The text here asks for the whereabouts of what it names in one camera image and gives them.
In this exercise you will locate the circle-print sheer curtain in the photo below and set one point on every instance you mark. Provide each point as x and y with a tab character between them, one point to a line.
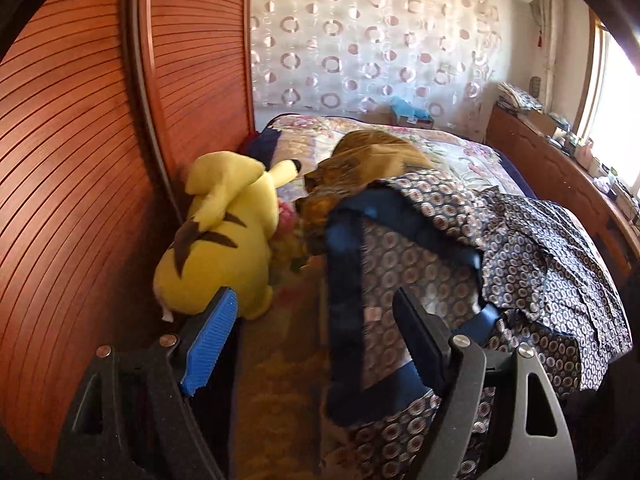
375	35

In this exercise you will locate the wooden slatted wardrobe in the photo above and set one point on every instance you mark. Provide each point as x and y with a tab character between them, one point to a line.
75	160

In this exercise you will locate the teal box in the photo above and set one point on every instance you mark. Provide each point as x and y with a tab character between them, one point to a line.
407	110

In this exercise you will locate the olive brown garment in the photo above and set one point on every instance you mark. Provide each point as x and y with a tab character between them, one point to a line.
370	155

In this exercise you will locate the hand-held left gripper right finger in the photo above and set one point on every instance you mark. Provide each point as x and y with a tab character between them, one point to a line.
420	335

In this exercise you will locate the cardboard box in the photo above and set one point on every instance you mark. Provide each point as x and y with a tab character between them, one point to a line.
537	121

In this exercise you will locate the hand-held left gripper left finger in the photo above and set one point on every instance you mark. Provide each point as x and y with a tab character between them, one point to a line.
210	340

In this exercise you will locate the tied pale window curtain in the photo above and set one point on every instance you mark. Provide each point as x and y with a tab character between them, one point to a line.
550	10

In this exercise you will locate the long wooden cabinet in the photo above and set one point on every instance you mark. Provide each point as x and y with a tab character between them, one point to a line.
540	150

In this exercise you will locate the dark oval object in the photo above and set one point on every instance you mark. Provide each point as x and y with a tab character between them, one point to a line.
536	86

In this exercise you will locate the dark circle-print shirt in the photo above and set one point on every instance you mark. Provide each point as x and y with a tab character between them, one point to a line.
525	240

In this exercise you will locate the floral bed sheet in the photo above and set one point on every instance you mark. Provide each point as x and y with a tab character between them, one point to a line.
520	180

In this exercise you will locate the yellow plush toy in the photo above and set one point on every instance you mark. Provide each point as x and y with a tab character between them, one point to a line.
225	220

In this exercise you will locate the crumpled white bag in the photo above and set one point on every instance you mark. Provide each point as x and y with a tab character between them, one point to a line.
607	183

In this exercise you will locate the window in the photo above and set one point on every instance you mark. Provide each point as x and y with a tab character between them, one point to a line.
620	100

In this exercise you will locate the stack of folded patterned cloth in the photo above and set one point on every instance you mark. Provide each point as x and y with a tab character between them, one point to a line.
517	97

